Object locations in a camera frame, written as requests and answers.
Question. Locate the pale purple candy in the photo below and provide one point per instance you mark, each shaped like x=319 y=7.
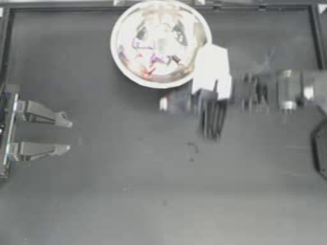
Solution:
x=137 y=44

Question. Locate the black table frame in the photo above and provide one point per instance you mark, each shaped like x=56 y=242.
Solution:
x=64 y=6

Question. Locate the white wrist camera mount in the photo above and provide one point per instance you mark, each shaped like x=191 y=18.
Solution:
x=212 y=70

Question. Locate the red white candy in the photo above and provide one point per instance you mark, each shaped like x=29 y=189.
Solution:
x=147 y=71

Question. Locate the magenta white candy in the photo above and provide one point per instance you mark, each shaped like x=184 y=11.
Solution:
x=157 y=59

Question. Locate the steel bowl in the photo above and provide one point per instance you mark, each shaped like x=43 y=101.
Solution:
x=161 y=19

